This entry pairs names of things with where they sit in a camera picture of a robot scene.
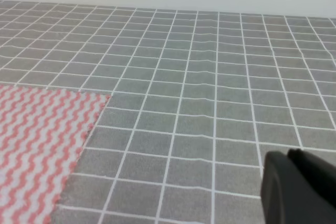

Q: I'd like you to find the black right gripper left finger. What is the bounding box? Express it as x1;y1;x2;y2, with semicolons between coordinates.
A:
260;151;310;223

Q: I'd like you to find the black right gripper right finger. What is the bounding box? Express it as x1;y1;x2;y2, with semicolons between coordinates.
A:
286;149;335;223

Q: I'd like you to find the pink white wavy towel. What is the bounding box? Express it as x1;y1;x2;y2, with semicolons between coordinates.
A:
1;86;109;223

